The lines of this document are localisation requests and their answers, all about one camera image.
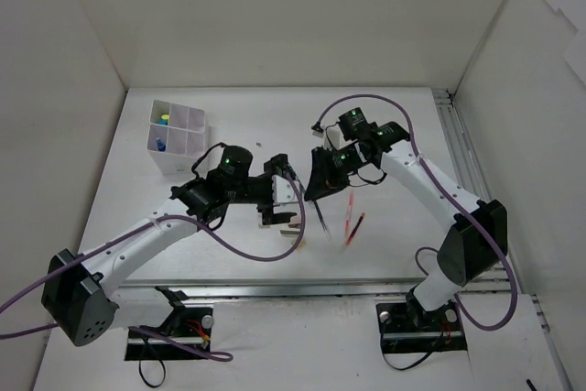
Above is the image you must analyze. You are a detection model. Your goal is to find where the purple cap pen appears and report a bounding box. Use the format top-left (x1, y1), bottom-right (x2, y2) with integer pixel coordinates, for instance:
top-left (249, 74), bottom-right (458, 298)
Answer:
top-left (311, 201), bottom-right (331, 240)

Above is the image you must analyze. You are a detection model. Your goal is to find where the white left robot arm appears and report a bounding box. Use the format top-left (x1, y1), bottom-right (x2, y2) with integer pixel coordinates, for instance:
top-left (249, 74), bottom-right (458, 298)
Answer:
top-left (41, 146), bottom-right (297, 346)

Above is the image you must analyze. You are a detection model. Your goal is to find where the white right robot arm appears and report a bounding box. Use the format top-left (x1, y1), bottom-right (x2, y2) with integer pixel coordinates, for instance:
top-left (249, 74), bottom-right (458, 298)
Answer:
top-left (304, 108), bottom-right (512, 329)

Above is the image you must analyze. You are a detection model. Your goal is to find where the white eraser red label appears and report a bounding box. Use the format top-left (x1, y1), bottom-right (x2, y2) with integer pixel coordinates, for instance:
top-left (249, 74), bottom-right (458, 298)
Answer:
top-left (258, 213), bottom-right (269, 228)

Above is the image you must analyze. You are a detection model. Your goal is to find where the pink black eraser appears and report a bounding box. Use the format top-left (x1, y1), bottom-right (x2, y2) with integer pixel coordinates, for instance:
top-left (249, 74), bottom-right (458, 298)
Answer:
top-left (279, 222), bottom-right (302, 236)

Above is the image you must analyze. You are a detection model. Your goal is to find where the pink pen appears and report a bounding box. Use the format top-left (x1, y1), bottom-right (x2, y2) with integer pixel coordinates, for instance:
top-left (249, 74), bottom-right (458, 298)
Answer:
top-left (344, 188), bottom-right (354, 236)

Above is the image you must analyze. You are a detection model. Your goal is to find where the red orange pen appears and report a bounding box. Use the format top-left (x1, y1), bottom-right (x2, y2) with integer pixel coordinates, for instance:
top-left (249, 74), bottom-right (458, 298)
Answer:
top-left (341, 212), bottom-right (366, 253)

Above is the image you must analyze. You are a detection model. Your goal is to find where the white compartment organizer box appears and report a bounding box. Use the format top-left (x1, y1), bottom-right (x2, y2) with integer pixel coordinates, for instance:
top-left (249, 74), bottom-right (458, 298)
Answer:
top-left (146, 100), bottom-right (210, 175)

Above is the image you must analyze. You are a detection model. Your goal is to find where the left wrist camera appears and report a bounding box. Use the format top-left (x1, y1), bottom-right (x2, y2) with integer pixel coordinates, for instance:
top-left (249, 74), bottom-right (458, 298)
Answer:
top-left (272, 176), bottom-right (300, 207)

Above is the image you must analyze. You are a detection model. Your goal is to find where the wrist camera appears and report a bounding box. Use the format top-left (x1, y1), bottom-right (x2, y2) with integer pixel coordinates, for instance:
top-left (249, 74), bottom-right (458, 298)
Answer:
top-left (272, 176), bottom-right (300, 207)
top-left (311, 124), bottom-right (341, 150)

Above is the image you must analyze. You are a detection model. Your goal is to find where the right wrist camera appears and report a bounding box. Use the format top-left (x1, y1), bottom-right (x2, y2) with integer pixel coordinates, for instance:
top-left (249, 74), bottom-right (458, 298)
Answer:
top-left (311, 124), bottom-right (341, 150)

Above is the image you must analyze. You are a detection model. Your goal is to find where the aluminium rail front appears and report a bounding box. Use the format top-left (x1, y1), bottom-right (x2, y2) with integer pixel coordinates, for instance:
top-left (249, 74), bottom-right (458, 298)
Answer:
top-left (118, 277), bottom-right (510, 302)

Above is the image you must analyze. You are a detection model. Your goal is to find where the aluminium rail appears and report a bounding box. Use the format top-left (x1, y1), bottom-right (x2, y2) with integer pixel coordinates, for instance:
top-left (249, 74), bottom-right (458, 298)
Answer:
top-left (426, 89), bottom-right (518, 294)
top-left (118, 277), bottom-right (510, 302)

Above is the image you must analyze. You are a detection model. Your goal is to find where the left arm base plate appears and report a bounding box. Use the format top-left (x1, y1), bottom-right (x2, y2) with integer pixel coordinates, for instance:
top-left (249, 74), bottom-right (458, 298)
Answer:
top-left (124, 305), bottom-right (214, 362)

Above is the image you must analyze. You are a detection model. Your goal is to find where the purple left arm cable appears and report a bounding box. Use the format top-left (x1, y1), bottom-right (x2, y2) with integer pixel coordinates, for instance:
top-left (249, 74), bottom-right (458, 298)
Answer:
top-left (0, 166), bottom-right (308, 363)

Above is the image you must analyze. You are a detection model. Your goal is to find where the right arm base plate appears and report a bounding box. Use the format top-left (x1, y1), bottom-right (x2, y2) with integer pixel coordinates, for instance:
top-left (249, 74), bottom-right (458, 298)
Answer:
top-left (375, 301), bottom-right (468, 354)

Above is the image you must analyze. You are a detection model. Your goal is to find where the aluminium rail right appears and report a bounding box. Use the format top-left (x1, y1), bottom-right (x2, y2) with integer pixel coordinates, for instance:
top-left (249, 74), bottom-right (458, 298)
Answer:
top-left (426, 89), bottom-right (518, 294)

